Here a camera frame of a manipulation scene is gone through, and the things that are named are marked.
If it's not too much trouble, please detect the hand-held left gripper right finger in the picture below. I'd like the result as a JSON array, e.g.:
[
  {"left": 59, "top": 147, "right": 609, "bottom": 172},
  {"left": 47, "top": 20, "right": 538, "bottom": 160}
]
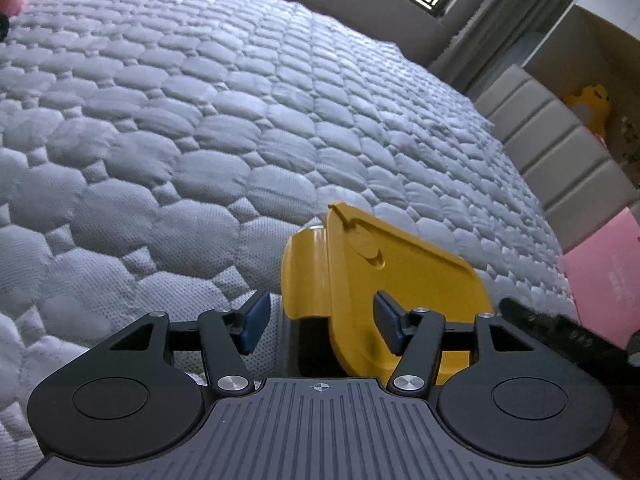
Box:
[{"left": 373, "top": 292, "right": 534, "bottom": 400}]

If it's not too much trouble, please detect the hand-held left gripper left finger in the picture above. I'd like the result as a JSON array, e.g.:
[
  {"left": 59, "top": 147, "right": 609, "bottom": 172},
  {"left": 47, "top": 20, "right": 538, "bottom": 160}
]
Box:
[{"left": 109, "top": 291, "right": 272, "bottom": 399}]

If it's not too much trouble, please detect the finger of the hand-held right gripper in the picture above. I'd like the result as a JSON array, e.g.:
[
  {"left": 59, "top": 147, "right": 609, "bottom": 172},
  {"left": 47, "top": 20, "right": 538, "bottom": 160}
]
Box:
[{"left": 500, "top": 297, "right": 637, "bottom": 368}]

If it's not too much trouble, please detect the beige padded headboard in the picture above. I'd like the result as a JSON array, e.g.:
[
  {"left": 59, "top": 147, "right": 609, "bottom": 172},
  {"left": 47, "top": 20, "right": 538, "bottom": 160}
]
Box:
[{"left": 472, "top": 64, "right": 640, "bottom": 253}]

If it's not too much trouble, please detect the grey quilted bed cover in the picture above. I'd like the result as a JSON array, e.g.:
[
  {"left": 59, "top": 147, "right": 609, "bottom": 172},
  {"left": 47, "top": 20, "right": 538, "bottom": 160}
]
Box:
[{"left": 0, "top": 0, "right": 576, "bottom": 461}]

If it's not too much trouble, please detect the yellow plush toy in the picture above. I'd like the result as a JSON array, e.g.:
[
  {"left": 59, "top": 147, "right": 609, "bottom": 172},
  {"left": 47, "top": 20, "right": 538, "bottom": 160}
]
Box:
[{"left": 564, "top": 85, "right": 612, "bottom": 137}]

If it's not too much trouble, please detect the grey curtain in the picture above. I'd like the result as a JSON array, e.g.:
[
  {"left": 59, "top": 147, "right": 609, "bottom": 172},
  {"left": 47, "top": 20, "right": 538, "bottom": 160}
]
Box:
[{"left": 430, "top": 0, "right": 586, "bottom": 91}]

